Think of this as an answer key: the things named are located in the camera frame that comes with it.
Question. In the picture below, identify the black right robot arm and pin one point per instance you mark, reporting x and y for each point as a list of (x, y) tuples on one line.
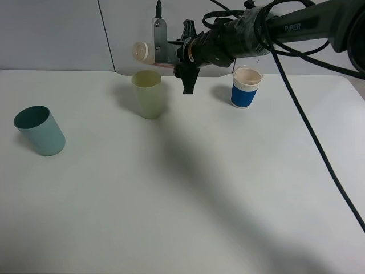
[(256, 31)]

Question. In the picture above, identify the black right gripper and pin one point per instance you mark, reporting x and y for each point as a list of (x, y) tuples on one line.
[(196, 50)]

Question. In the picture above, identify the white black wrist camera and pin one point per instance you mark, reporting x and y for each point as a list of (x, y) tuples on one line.
[(165, 52)]

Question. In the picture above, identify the teal plastic cup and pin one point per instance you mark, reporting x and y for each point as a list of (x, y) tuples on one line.
[(39, 127)]

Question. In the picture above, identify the pale green plastic cup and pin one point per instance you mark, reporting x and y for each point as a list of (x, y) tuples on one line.
[(150, 93)]

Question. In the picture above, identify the blue white paper cup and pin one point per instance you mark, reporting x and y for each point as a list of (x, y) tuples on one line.
[(245, 85)]

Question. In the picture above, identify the clear plastic drink bottle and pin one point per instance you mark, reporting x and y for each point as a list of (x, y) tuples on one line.
[(144, 52)]

